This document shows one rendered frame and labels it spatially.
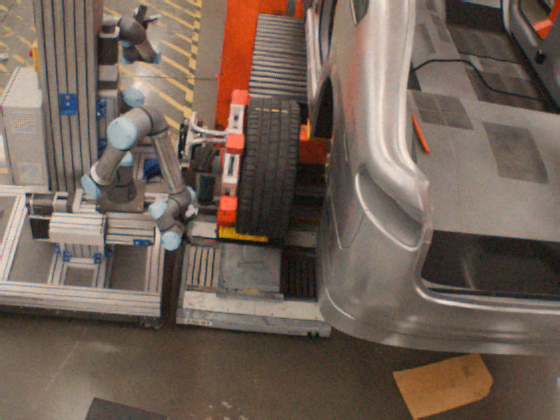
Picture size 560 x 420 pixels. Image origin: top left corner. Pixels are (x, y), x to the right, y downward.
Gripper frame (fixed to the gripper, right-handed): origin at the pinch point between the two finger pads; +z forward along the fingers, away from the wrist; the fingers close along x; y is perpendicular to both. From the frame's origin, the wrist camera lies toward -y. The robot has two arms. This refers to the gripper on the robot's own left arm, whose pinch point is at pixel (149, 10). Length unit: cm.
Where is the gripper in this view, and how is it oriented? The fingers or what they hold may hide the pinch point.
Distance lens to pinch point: 369.3
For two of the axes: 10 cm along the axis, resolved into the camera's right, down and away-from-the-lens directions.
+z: 1.9, -6.5, 7.4
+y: -2.6, 6.9, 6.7
